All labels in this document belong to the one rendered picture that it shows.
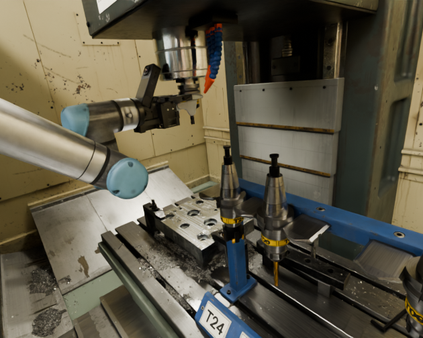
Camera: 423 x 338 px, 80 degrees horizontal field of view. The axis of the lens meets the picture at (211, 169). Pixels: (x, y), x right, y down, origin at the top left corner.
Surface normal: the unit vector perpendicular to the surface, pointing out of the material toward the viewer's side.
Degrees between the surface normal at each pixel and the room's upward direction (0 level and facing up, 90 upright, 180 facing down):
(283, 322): 0
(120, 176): 90
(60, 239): 24
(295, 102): 90
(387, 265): 0
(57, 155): 100
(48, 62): 90
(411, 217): 90
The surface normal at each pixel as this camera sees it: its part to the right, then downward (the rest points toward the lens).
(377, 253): -0.10, -0.94
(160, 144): 0.65, 0.19
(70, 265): 0.18, -0.78
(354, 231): -0.76, 0.29
